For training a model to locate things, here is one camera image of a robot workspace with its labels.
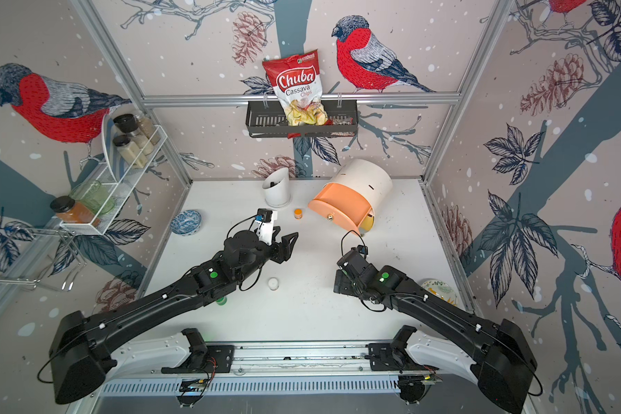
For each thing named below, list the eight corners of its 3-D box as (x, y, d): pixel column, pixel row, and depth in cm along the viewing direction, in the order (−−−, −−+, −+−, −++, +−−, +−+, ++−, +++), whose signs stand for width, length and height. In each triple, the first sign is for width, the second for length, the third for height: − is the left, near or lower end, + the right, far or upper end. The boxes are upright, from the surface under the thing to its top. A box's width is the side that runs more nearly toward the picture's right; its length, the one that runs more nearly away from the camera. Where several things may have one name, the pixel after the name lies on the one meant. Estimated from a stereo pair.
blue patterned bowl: (171, 239, 103) (165, 233, 99) (181, 217, 111) (176, 210, 107) (200, 239, 103) (195, 232, 99) (208, 217, 110) (204, 209, 107)
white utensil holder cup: (265, 209, 111) (259, 185, 100) (268, 191, 118) (263, 167, 107) (289, 209, 111) (285, 185, 100) (291, 191, 118) (288, 167, 107)
